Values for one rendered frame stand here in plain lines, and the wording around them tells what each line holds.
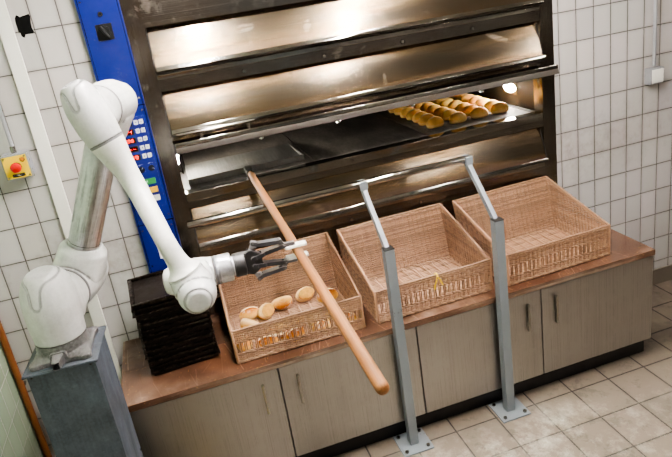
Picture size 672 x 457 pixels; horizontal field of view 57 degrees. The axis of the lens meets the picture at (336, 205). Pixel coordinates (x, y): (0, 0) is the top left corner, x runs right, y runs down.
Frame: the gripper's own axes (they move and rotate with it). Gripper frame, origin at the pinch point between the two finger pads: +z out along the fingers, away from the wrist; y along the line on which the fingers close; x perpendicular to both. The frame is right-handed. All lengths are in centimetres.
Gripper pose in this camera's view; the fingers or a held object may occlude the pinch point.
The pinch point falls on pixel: (296, 250)
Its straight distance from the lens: 197.4
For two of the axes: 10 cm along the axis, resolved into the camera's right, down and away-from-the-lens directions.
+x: 2.7, 2.9, -9.2
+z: 9.5, -2.2, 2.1
